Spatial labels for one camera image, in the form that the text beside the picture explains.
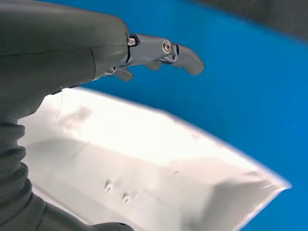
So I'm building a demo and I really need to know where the blue metal shelf rack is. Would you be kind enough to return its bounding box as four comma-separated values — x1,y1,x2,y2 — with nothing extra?
43,0,308,231

